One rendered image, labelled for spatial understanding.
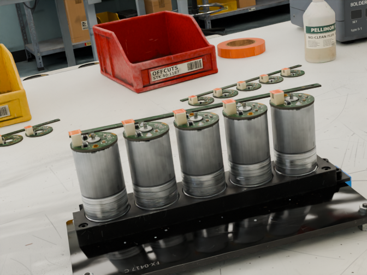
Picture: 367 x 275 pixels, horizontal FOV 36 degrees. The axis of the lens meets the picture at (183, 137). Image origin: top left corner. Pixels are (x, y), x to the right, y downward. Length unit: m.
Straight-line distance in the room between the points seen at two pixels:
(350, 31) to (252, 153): 0.40
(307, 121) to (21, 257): 0.18
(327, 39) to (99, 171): 0.39
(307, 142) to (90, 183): 0.12
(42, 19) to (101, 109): 4.22
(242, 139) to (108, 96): 0.31
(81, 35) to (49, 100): 3.80
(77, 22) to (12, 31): 0.60
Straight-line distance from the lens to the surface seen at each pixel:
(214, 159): 0.31
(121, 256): 0.29
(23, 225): 0.37
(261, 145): 0.31
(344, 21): 0.69
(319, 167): 0.34
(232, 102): 0.31
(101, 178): 0.30
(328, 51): 0.64
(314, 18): 0.63
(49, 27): 4.79
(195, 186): 0.31
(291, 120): 0.32
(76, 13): 4.39
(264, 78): 0.57
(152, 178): 0.30
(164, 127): 0.30
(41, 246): 0.34
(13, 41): 4.75
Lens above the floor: 0.91
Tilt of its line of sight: 21 degrees down
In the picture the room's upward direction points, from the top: 8 degrees counter-clockwise
